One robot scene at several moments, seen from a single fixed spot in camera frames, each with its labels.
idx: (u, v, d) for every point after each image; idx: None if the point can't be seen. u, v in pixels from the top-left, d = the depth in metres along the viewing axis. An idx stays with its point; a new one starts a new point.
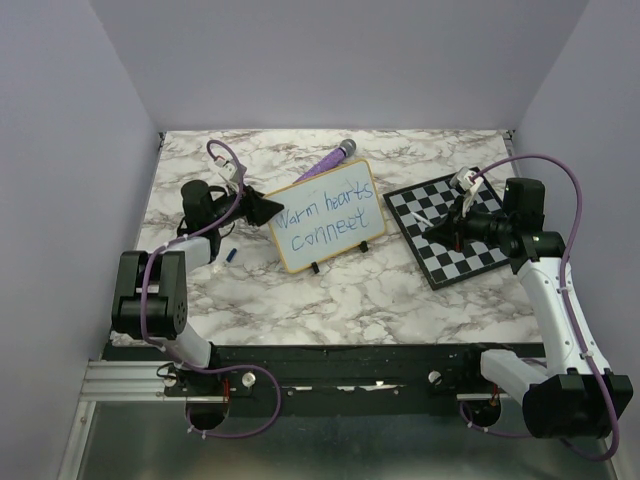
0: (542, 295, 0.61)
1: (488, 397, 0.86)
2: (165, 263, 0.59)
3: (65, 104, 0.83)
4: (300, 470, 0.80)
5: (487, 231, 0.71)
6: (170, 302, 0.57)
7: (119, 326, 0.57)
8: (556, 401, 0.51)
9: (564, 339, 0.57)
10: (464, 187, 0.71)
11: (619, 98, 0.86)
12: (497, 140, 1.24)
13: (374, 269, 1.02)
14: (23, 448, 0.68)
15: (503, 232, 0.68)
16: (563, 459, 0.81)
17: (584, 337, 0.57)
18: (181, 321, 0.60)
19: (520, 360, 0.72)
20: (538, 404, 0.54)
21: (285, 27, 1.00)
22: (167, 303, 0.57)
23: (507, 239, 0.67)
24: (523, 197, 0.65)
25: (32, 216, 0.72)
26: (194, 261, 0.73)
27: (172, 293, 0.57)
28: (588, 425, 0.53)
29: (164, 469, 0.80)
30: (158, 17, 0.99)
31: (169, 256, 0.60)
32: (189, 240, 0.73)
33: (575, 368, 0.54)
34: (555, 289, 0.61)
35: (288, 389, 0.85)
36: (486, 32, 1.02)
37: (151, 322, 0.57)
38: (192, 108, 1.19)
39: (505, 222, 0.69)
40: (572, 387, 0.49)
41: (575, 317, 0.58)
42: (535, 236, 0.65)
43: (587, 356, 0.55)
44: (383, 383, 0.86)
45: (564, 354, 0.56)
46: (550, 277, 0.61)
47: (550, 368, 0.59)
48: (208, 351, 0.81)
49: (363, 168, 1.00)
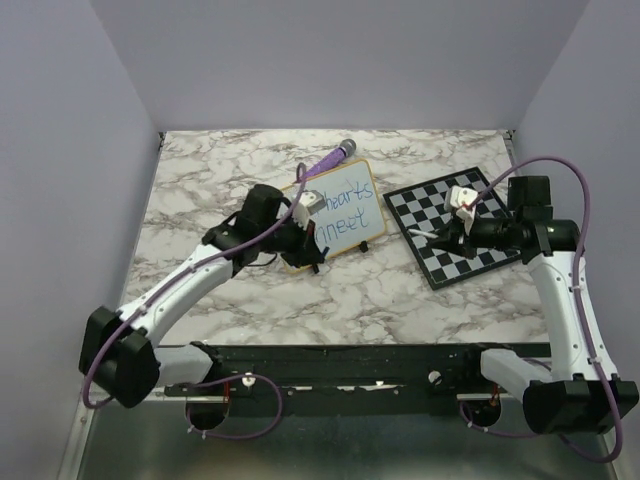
0: (552, 292, 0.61)
1: (488, 397, 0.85)
2: (128, 339, 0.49)
3: (66, 105, 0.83)
4: (300, 470, 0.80)
5: (496, 236, 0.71)
6: (120, 393, 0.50)
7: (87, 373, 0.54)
8: (559, 405, 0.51)
9: (572, 342, 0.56)
10: (457, 214, 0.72)
11: (619, 99, 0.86)
12: (497, 140, 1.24)
13: (374, 269, 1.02)
14: (24, 449, 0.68)
15: (513, 228, 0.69)
16: (562, 459, 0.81)
17: (593, 342, 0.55)
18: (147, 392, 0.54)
19: (519, 358, 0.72)
20: (541, 402, 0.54)
21: (285, 27, 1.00)
22: (118, 392, 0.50)
23: (518, 229, 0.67)
24: (528, 190, 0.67)
25: (34, 216, 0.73)
26: (203, 289, 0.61)
27: (122, 385, 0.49)
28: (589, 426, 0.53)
29: (164, 470, 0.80)
30: (157, 17, 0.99)
31: (128, 341, 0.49)
32: (203, 268, 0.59)
33: (581, 374, 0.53)
34: (566, 287, 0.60)
35: (288, 389, 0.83)
36: (485, 32, 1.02)
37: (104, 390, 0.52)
38: (192, 108, 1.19)
39: (513, 222, 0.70)
40: (574, 394, 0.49)
41: (584, 319, 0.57)
42: (549, 226, 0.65)
43: (595, 361, 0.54)
44: (383, 383, 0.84)
45: (570, 357, 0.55)
46: (562, 274, 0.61)
47: (554, 368, 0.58)
48: (209, 366, 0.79)
49: (363, 168, 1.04)
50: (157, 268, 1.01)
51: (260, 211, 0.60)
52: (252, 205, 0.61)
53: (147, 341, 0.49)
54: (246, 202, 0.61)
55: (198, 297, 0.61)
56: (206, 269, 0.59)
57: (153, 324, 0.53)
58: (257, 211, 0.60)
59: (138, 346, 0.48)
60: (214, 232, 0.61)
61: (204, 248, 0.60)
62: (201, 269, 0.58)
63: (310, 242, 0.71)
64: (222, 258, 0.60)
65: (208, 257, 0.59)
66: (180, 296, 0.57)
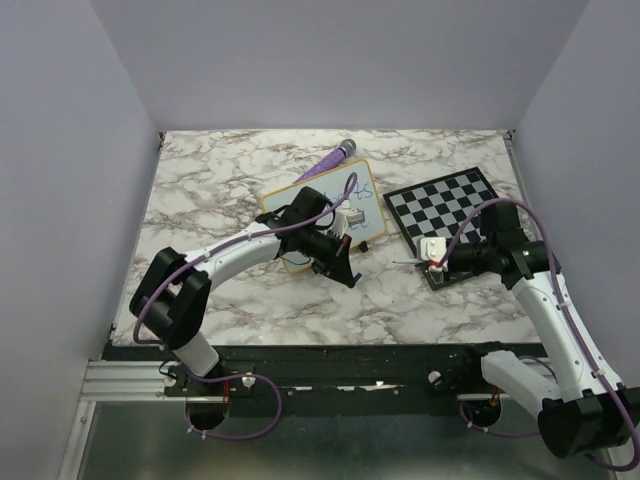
0: (542, 313, 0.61)
1: (488, 398, 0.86)
2: (191, 276, 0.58)
3: (65, 105, 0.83)
4: (300, 470, 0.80)
5: (473, 259, 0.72)
6: (167, 325, 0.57)
7: (135, 308, 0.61)
8: (576, 426, 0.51)
9: (573, 359, 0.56)
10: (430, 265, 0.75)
11: (619, 98, 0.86)
12: (497, 140, 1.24)
13: (374, 269, 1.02)
14: (24, 449, 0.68)
15: (490, 255, 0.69)
16: (562, 460, 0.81)
17: (592, 354, 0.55)
18: (184, 339, 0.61)
19: (518, 361, 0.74)
20: (557, 424, 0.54)
21: (285, 27, 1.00)
22: (166, 322, 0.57)
23: (497, 257, 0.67)
24: (498, 215, 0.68)
25: (33, 216, 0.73)
26: (251, 259, 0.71)
27: (174, 317, 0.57)
28: (606, 440, 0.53)
29: (164, 470, 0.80)
30: (157, 17, 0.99)
31: (191, 279, 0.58)
32: (256, 240, 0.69)
33: (590, 390, 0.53)
34: (554, 306, 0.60)
35: (289, 388, 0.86)
36: (485, 32, 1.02)
37: (149, 320, 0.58)
38: (192, 108, 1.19)
39: (489, 246, 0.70)
40: (590, 412, 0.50)
41: (578, 334, 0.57)
42: (524, 250, 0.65)
43: (599, 373, 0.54)
44: (383, 383, 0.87)
45: (575, 375, 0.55)
46: (547, 294, 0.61)
47: (562, 389, 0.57)
48: (215, 362, 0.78)
49: (363, 168, 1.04)
50: None
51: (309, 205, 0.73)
52: (302, 200, 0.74)
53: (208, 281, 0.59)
54: (298, 198, 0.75)
55: (246, 264, 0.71)
56: (260, 241, 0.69)
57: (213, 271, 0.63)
58: (305, 203, 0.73)
59: (200, 282, 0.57)
60: (267, 217, 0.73)
61: (259, 225, 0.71)
62: (255, 240, 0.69)
63: (344, 250, 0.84)
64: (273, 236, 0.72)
65: (261, 231, 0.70)
66: (234, 258, 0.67)
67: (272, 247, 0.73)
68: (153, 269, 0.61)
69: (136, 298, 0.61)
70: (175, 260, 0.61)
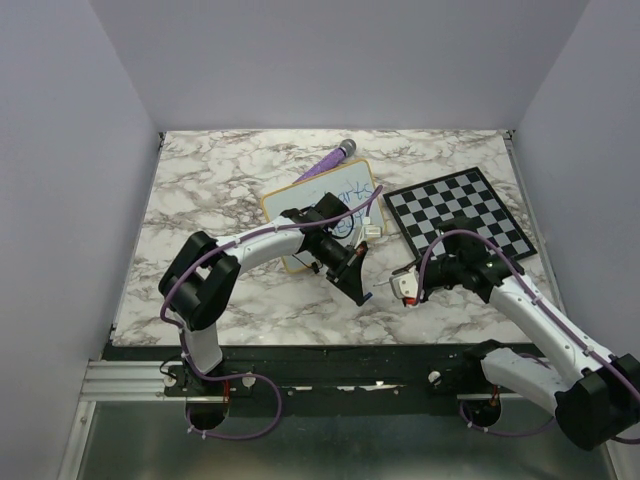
0: (521, 313, 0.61)
1: (488, 397, 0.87)
2: (223, 260, 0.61)
3: (65, 105, 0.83)
4: (301, 470, 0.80)
5: (444, 276, 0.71)
6: (195, 304, 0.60)
7: (163, 287, 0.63)
8: (589, 409, 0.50)
9: (563, 344, 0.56)
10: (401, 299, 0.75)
11: (618, 98, 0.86)
12: (497, 140, 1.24)
13: (374, 269, 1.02)
14: (24, 449, 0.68)
15: (459, 273, 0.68)
16: (562, 459, 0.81)
17: (578, 336, 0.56)
18: (208, 321, 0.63)
19: (518, 357, 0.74)
20: (575, 417, 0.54)
21: (285, 27, 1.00)
22: (194, 302, 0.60)
23: (466, 275, 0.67)
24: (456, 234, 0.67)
25: (33, 216, 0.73)
26: (272, 251, 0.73)
27: (203, 298, 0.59)
28: (624, 420, 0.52)
29: (164, 470, 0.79)
30: (157, 17, 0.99)
31: (223, 263, 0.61)
32: (281, 232, 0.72)
33: (588, 368, 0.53)
34: (530, 302, 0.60)
35: (288, 389, 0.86)
36: (484, 32, 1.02)
37: (178, 299, 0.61)
38: (192, 108, 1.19)
39: (456, 262, 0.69)
40: (597, 389, 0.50)
41: (560, 321, 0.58)
42: (488, 262, 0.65)
43: (590, 350, 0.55)
44: (383, 383, 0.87)
45: (570, 360, 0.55)
46: (520, 293, 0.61)
47: (566, 377, 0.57)
48: (218, 359, 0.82)
49: (363, 168, 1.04)
50: (157, 268, 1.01)
51: (334, 208, 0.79)
52: (326, 203, 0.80)
53: (239, 267, 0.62)
54: (323, 200, 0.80)
55: (267, 255, 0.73)
56: (285, 233, 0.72)
57: (243, 256, 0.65)
58: (330, 207, 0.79)
59: (231, 268, 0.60)
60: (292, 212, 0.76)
61: (284, 218, 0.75)
62: (279, 233, 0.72)
63: (357, 262, 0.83)
64: (298, 230, 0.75)
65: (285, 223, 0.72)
66: (261, 247, 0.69)
67: (291, 243, 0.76)
68: (184, 250, 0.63)
69: (164, 278, 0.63)
70: (207, 243, 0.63)
